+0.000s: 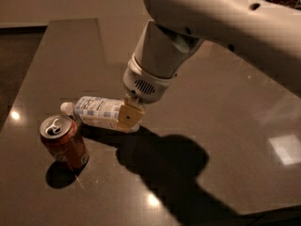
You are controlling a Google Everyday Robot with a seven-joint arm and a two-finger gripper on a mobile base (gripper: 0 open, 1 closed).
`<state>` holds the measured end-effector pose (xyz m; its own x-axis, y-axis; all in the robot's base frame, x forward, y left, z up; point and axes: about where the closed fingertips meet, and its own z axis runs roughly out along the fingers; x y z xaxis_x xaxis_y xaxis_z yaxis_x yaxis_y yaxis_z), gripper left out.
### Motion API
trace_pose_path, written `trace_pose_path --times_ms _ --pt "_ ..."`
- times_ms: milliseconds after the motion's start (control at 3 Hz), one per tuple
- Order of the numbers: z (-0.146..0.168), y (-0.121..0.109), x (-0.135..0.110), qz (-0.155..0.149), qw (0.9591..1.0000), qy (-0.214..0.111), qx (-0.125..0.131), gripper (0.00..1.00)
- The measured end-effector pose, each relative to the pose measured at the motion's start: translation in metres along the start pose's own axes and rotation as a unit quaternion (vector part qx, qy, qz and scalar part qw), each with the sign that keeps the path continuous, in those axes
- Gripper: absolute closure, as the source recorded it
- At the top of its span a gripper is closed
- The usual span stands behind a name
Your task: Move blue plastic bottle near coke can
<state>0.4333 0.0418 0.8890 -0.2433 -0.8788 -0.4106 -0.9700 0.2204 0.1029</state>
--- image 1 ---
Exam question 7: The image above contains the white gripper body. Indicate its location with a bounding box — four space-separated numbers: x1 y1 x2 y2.
123 55 176 104

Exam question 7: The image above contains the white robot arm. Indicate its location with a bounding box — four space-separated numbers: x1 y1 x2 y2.
118 0 301 132

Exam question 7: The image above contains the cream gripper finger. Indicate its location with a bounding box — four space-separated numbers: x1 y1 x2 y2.
117 97 145 132

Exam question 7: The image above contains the red coke can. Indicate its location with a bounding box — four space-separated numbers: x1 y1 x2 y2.
40 114 88 170

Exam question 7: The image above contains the clear plastic water bottle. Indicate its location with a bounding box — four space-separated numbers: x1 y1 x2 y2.
60 96 140 133

